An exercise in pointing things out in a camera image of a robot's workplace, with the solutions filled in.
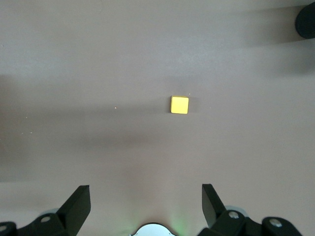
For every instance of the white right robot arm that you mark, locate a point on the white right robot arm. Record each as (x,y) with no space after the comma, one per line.
(153,231)

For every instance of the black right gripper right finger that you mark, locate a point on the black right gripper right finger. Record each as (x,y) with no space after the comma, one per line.
(214,211)

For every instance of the yellow block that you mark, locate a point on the yellow block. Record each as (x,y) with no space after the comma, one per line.
(179,104)

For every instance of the black round object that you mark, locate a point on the black round object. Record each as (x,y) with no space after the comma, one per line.
(306,22)

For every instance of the brown table cover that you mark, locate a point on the brown table cover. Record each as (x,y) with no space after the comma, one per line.
(98,61)

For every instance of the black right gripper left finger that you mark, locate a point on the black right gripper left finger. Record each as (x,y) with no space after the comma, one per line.
(71,216)

